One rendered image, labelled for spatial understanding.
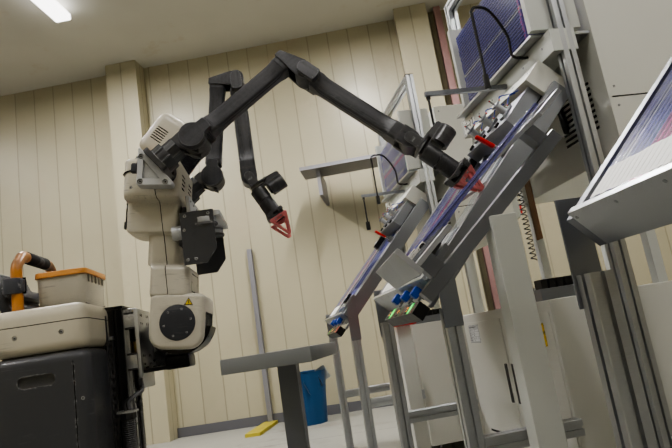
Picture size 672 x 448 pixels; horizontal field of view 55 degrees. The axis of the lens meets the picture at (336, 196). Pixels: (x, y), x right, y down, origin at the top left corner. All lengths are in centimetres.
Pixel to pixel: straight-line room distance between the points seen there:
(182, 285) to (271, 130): 427
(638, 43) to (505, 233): 96
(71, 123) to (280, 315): 283
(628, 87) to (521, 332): 96
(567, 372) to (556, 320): 13
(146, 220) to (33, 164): 494
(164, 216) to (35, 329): 48
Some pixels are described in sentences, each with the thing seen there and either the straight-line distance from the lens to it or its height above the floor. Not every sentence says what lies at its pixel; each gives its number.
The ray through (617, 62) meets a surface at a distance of 212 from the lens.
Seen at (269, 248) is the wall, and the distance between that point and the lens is 590.
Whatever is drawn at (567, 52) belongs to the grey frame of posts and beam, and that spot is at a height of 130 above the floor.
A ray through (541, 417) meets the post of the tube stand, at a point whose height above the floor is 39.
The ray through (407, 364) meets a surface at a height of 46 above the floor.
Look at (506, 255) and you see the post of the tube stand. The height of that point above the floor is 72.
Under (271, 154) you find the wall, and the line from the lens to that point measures 607.
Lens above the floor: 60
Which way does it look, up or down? 13 degrees up
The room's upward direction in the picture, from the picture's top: 9 degrees counter-clockwise
